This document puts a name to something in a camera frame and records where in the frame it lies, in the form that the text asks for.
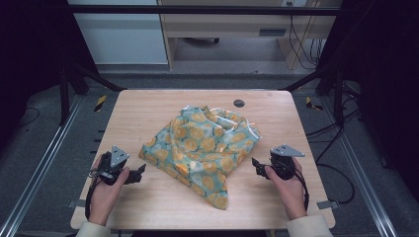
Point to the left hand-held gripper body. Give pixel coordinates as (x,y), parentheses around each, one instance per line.
(117,156)

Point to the white cabinet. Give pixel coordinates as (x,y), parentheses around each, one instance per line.
(122,39)

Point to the dark curtain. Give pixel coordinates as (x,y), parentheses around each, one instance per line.
(29,49)
(385,82)

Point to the person's left hand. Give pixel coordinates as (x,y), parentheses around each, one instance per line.
(103,200)

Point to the person's right hand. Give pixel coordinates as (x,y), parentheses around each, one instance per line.
(291,197)

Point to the light wooden desk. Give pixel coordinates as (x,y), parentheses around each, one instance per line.
(230,23)

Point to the black metal stand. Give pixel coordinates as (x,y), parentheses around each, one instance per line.
(337,95)
(64,95)

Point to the yellow black striped tape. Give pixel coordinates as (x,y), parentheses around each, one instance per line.
(100,103)

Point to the black horizontal frame bar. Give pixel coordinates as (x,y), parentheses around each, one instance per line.
(197,10)

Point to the teal cloth with yellow print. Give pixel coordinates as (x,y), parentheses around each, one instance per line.
(197,148)

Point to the grey round table grommet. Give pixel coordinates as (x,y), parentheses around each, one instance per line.
(238,103)

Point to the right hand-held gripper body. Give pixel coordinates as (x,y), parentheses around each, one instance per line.
(284,164)

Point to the grey metal table bracket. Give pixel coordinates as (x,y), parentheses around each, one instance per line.
(327,204)
(76,203)

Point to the aluminium floor rail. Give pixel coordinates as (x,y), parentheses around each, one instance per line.
(42,158)
(365,177)

